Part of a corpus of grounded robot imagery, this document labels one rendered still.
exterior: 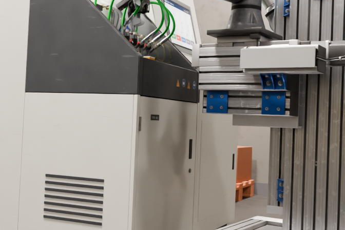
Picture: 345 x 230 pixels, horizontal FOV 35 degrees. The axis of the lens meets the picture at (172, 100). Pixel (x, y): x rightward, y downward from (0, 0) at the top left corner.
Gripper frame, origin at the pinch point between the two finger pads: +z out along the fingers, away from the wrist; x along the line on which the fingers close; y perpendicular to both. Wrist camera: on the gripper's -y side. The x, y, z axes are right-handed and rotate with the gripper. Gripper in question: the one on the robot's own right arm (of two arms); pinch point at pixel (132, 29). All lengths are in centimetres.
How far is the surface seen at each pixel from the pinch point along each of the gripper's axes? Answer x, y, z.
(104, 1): 22.1, -30.4, -20.6
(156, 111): -16.2, 22.9, 40.2
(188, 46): 79, -3, -3
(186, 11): 86, -8, -27
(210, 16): 304, -74, -70
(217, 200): 70, 23, 89
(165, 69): -9.0, 23.0, 20.7
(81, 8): -34.9, -6.5, -3.1
